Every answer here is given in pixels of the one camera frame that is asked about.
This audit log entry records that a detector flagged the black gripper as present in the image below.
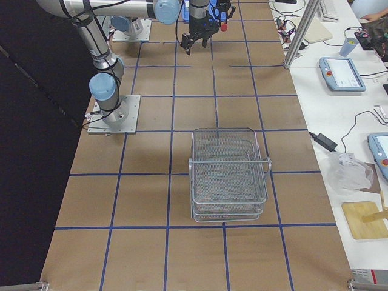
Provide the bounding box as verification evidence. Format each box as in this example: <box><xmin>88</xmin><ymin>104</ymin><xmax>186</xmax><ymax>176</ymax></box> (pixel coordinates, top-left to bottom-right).
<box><xmin>181</xmin><ymin>11</ymin><xmax>219</xmax><ymax>55</ymax></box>
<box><xmin>209</xmin><ymin>0</ymin><xmax>236</xmax><ymax>19</ymax></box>

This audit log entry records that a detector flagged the blue teach pendant lower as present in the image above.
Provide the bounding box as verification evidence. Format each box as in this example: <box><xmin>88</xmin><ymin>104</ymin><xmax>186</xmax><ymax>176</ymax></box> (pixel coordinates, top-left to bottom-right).
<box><xmin>367</xmin><ymin>132</ymin><xmax>387</xmax><ymax>181</ymax></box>

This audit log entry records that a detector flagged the clear plastic bag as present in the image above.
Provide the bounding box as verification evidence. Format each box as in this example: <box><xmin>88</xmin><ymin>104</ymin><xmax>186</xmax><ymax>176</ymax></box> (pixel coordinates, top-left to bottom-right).
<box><xmin>324</xmin><ymin>152</ymin><xmax>374</xmax><ymax>196</ymax></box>

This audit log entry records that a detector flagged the light blue cup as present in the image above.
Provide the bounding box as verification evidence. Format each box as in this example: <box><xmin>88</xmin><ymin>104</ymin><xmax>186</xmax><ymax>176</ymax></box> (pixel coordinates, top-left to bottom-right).
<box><xmin>339</xmin><ymin>37</ymin><xmax>359</xmax><ymax>57</ymax></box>

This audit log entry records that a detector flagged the blue teach pendant upper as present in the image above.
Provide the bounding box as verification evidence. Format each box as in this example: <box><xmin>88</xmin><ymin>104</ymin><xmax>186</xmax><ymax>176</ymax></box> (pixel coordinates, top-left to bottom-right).
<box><xmin>319</xmin><ymin>57</ymin><xmax>366</xmax><ymax>92</ymax></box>

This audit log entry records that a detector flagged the black adapter cable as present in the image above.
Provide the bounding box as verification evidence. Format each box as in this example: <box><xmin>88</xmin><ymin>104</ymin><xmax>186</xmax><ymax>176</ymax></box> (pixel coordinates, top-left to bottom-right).
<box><xmin>308</xmin><ymin>109</ymin><xmax>388</xmax><ymax>153</ymax></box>

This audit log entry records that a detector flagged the red emergency stop button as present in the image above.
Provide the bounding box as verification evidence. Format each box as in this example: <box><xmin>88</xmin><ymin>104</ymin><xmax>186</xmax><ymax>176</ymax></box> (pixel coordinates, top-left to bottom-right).
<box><xmin>220</xmin><ymin>23</ymin><xmax>228</xmax><ymax>32</ymax></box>

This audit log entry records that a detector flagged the beige mouse pad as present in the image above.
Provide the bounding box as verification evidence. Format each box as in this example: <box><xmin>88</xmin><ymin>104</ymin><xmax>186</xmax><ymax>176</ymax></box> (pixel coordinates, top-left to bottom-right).
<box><xmin>304</xmin><ymin>18</ymin><xmax>333</xmax><ymax>43</ymax></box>

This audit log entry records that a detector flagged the wooden cutting board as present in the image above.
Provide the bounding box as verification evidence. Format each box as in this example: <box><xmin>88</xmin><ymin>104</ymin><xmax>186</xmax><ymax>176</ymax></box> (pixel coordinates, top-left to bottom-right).
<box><xmin>341</xmin><ymin>201</ymin><xmax>387</xmax><ymax>240</ymax></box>

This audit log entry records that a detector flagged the white keyboard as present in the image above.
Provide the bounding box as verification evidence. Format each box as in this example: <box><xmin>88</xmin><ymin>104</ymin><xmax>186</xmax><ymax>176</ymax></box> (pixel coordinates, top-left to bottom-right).
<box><xmin>318</xmin><ymin>0</ymin><xmax>339</xmax><ymax>22</ymax></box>

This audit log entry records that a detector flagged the blue teach pendant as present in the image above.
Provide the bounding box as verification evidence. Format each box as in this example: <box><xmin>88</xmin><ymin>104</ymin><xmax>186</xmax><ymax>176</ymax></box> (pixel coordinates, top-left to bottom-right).
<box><xmin>367</xmin><ymin>132</ymin><xmax>387</xmax><ymax>181</ymax></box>
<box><xmin>319</xmin><ymin>57</ymin><xmax>366</xmax><ymax>92</ymax></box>

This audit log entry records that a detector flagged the aluminium frame post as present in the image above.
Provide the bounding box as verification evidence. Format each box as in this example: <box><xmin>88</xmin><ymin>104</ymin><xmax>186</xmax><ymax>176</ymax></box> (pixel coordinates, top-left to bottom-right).
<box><xmin>283</xmin><ymin>0</ymin><xmax>321</xmax><ymax>69</ymax></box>

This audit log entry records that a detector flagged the black power adapter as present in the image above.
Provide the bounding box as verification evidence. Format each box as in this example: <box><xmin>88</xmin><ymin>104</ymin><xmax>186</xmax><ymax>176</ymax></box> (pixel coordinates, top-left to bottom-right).
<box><xmin>313</xmin><ymin>133</ymin><xmax>338</xmax><ymax>152</ymax></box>

